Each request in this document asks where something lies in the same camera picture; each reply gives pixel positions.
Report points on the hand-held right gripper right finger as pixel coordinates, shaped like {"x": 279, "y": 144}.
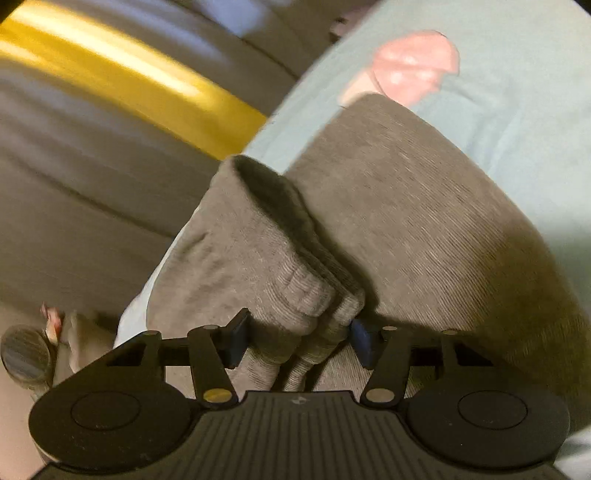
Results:
{"x": 362, "y": 341}

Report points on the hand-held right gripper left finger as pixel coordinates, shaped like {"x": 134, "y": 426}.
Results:
{"x": 238, "y": 339}

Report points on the grey-brown sweatshirt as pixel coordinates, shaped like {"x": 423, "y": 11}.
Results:
{"x": 415, "y": 230}

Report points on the grey curtain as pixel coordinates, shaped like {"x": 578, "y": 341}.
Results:
{"x": 83, "y": 207}

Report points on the dark round object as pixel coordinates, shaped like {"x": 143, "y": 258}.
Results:
{"x": 23, "y": 355}

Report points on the yellow curtain strip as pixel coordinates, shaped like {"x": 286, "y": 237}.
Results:
{"x": 138, "y": 87}

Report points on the light blue printed bed sheet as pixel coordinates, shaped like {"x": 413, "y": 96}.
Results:
{"x": 521, "y": 115}

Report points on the purple and black bag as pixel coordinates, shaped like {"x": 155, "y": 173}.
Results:
{"x": 340, "y": 26}

